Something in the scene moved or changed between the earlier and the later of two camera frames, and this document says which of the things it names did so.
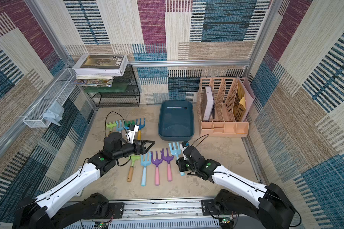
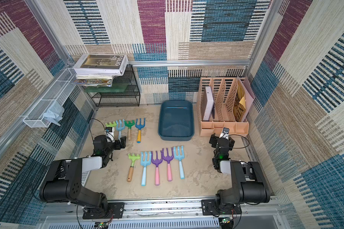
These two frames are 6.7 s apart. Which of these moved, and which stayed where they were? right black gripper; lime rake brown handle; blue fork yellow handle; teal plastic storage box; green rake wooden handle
Moved: right black gripper
Stayed: green rake wooden handle; blue fork yellow handle; teal plastic storage box; lime rake brown handle
